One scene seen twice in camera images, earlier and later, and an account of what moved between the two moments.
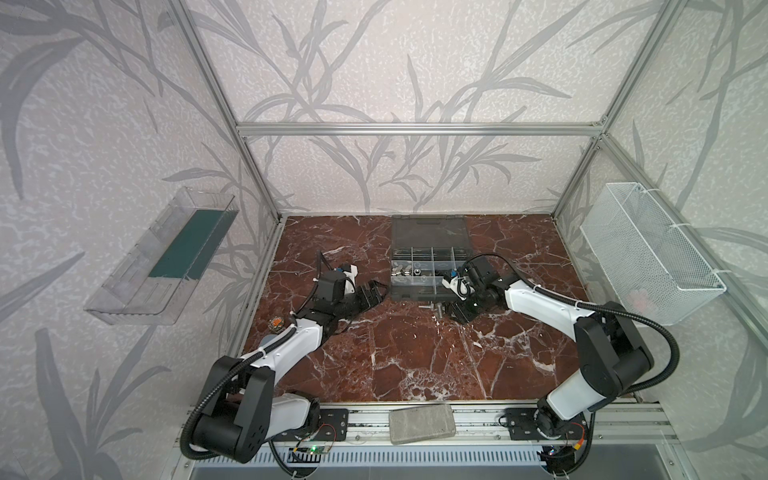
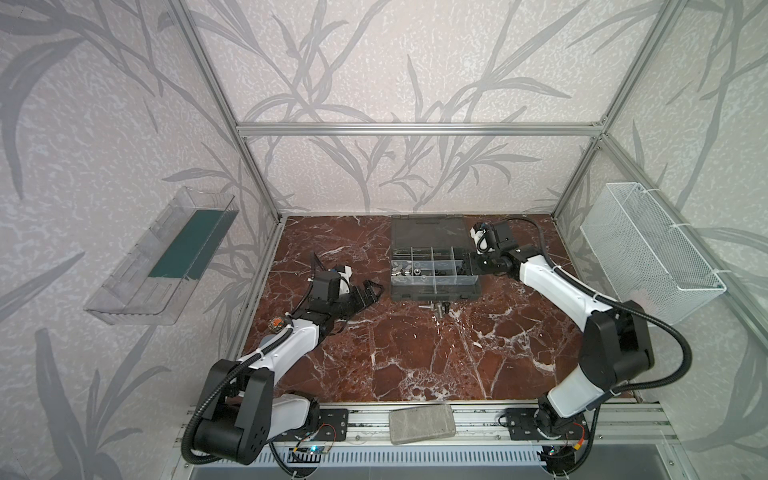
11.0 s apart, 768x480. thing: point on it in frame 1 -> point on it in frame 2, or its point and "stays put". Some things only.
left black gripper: (360, 294) stays put
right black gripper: (466, 303) -> (477, 263)
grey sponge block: (421, 423) stays put
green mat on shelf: (196, 248) stays put
